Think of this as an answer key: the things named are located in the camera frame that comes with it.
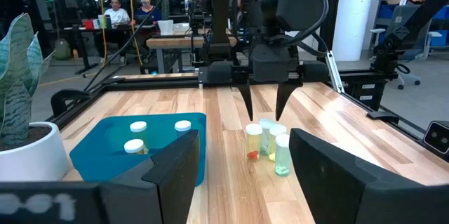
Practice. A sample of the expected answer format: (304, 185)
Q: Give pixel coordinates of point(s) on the green backpack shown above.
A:
(62, 49)

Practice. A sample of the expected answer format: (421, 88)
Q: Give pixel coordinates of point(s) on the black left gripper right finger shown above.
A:
(350, 196)

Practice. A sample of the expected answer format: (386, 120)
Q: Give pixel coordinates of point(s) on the grey table-level camera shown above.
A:
(436, 138)

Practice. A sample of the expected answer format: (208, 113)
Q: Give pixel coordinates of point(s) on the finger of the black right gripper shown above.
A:
(286, 94)
(246, 94)

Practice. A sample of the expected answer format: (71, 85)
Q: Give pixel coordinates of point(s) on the person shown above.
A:
(116, 15)
(147, 10)

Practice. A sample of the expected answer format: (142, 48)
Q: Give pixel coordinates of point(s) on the white room column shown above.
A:
(354, 13)

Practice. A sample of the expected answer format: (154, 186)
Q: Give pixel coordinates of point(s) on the teal pill bottle white cap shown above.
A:
(282, 157)

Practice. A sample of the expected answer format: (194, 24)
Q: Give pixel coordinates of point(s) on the wooden office desk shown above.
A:
(175, 41)

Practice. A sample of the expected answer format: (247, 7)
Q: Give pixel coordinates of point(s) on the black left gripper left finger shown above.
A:
(175, 182)

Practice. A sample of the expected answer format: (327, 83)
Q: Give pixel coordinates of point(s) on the grey office chair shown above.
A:
(408, 76)

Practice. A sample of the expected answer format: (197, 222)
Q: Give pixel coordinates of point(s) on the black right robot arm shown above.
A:
(298, 3)

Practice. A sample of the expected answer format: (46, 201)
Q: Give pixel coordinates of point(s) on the teal plastic basket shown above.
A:
(105, 153)

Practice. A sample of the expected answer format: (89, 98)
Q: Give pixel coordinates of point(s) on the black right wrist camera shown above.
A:
(275, 64)

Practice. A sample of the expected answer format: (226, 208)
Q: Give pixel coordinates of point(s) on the light blue pill bottle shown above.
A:
(265, 123)

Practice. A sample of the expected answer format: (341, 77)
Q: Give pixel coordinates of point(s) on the pale yellow pill bottle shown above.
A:
(138, 126)

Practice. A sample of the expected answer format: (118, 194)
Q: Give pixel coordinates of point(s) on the shelf with blue bins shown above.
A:
(387, 11)

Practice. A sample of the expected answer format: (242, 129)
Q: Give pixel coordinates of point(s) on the blue pill bottle white cap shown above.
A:
(182, 125)

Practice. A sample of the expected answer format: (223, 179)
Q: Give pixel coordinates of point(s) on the silver metal bar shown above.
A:
(335, 73)

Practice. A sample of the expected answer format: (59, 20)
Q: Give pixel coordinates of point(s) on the white bucket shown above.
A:
(165, 27)

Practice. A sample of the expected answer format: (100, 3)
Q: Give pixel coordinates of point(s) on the dark office desk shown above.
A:
(80, 29)

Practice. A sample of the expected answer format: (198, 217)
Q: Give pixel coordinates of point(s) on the black aluminium table frame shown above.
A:
(158, 83)

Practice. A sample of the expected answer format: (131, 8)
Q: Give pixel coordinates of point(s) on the orange pill bottle white cap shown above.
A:
(134, 145)
(253, 143)

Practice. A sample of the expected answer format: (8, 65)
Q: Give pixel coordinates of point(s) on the snake plant in white pot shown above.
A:
(17, 76)

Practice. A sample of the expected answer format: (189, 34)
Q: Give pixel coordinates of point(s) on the green pill bottle white cap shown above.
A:
(277, 130)

